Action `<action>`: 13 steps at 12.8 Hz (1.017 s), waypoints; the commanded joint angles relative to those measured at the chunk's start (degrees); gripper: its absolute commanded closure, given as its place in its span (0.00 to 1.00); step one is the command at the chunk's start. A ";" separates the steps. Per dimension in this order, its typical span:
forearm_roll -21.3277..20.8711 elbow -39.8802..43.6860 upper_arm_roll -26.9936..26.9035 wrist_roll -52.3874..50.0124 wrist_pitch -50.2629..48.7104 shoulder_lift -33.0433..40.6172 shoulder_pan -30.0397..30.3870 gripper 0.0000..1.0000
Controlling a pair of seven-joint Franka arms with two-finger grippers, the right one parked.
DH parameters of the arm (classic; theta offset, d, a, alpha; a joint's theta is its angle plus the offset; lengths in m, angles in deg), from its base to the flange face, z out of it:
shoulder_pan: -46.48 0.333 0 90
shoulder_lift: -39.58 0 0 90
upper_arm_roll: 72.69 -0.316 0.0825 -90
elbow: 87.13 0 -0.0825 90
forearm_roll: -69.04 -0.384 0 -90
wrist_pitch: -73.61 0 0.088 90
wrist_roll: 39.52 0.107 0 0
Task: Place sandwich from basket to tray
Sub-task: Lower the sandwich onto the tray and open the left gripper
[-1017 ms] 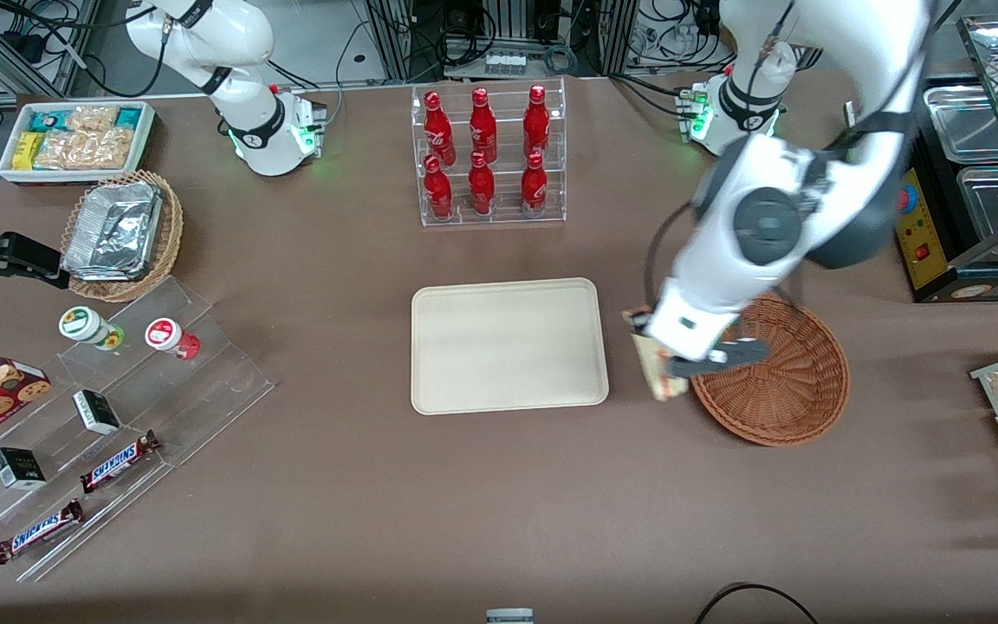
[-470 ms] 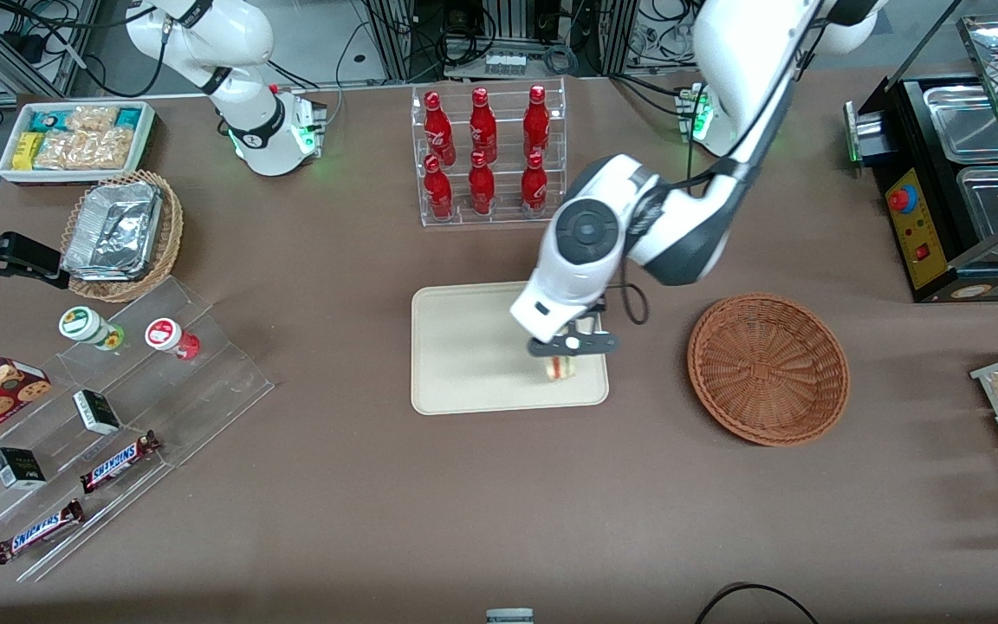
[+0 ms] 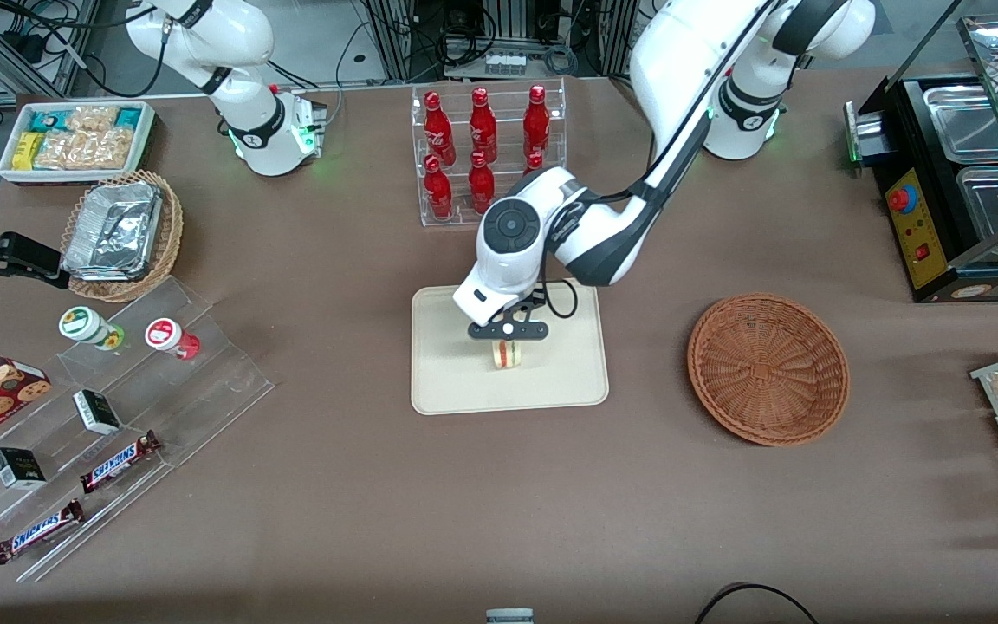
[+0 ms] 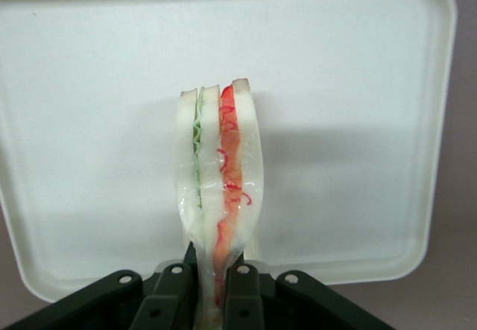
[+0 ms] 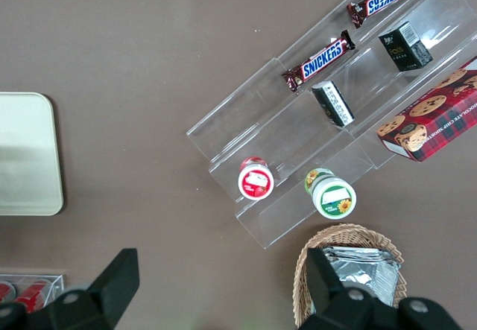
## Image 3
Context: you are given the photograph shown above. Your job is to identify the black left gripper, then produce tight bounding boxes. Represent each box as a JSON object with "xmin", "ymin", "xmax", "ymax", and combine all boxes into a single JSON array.
[{"xmin": 468, "ymin": 296, "xmax": 551, "ymax": 341}]

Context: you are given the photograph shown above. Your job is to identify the beige plastic tray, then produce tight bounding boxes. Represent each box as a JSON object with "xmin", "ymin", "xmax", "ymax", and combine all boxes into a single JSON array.
[{"xmin": 411, "ymin": 277, "xmax": 610, "ymax": 416}]

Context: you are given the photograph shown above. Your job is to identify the oval light wicker basket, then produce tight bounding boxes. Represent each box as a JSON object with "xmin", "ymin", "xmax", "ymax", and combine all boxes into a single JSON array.
[{"xmin": 60, "ymin": 170, "xmax": 185, "ymax": 303}]

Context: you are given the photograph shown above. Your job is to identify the round brown wicker basket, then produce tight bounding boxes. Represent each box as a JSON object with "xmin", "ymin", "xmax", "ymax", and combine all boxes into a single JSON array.
[{"xmin": 687, "ymin": 293, "xmax": 851, "ymax": 447}]

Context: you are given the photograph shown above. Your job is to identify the white cup green lid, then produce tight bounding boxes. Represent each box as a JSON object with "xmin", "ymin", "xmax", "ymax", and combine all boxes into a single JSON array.
[{"xmin": 58, "ymin": 306, "xmax": 126, "ymax": 351}]

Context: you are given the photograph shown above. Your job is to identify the stacked aluminium foil containers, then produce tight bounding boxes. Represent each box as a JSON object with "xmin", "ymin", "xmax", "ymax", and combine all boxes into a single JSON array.
[{"xmin": 62, "ymin": 182, "xmax": 164, "ymax": 283}]

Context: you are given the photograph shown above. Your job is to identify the yellow snack packet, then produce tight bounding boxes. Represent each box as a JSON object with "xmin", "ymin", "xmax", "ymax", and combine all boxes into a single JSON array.
[{"xmin": 12, "ymin": 132, "xmax": 45, "ymax": 172}]

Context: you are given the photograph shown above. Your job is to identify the clear bag of crackers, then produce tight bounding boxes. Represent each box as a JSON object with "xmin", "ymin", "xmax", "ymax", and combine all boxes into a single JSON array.
[
  {"xmin": 87, "ymin": 127, "xmax": 136, "ymax": 170},
  {"xmin": 34, "ymin": 132, "xmax": 93, "ymax": 172},
  {"xmin": 66, "ymin": 105, "xmax": 121, "ymax": 133}
]

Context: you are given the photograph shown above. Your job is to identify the clear acrylic bottle rack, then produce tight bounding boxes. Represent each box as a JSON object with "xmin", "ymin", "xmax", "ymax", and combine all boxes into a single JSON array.
[{"xmin": 412, "ymin": 76, "xmax": 567, "ymax": 229}]

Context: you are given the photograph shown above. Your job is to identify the white cup red lid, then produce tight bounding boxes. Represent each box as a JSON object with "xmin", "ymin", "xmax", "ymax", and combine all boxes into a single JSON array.
[{"xmin": 145, "ymin": 318, "xmax": 201, "ymax": 361}]

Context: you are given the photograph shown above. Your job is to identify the white rectangular snack bin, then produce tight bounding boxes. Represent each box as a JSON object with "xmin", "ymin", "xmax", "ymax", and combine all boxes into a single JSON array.
[{"xmin": 0, "ymin": 101, "xmax": 157, "ymax": 186}]

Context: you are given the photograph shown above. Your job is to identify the small black carton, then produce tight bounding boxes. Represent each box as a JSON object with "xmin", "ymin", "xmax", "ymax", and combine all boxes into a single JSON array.
[
  {"xmin": 0, "ymin": 447, "xmax": 47, "ymax": 491},
  {"xmin": 73, "ymin": 389, "xmax": 122, "ymax": 436}
]

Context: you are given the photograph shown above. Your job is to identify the clear acrylic tiered stand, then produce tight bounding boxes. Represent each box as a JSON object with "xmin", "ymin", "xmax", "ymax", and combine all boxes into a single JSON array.
[{"xmin": 0, "ymin": 276, "xmax": 275, "ymax": 583}]

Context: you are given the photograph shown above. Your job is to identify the Snickers chocolate bar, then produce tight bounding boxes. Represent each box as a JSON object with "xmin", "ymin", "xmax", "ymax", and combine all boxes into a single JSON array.
[
  {"xmin": 0, "ymin": 499, "xmax": 85, "ymax": 566},
  {"xmin": 80, "ymin": 431, "xmax": 162, "ymax": 495}
]

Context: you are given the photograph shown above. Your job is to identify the black food warmer appliance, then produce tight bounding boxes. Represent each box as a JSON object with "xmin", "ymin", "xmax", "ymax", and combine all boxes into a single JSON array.
[{"xmin": 844, "ymin": 13, "xmax": 998, "ymax": 304}]

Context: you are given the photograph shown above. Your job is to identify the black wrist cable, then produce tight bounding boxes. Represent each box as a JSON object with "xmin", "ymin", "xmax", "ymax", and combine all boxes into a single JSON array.
[{"xmin": 542, "ymin": 87, "xmax": 725, "ymax": 321}]

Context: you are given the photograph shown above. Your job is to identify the aluminium profile frame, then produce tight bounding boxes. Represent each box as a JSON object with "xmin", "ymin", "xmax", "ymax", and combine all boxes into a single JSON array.
[{"xmin": 363, "ymin": 0, "xmax": 638, "ymax": 83}]

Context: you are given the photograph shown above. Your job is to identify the black looped table cable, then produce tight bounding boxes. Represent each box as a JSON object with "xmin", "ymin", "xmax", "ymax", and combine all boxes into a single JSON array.
[{"xmin": 694, "ymin": 582, "xmax": 820, "ymax": 624}]

